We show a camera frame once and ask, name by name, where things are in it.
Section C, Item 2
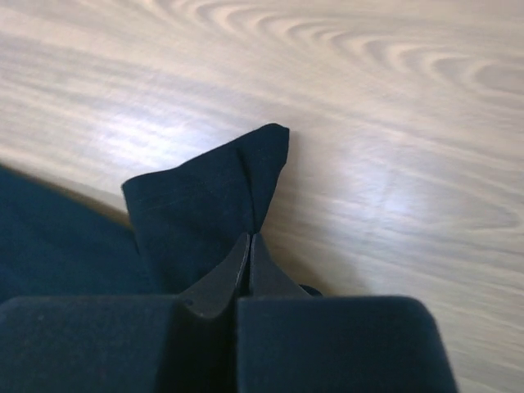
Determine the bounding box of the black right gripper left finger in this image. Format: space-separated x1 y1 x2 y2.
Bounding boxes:
1 235 251 392

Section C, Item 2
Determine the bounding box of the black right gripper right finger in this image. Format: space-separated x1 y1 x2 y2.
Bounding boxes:
236 235 458 392

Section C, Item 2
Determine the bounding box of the black t shirt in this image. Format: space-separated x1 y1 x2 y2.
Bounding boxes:
1 124 290 300

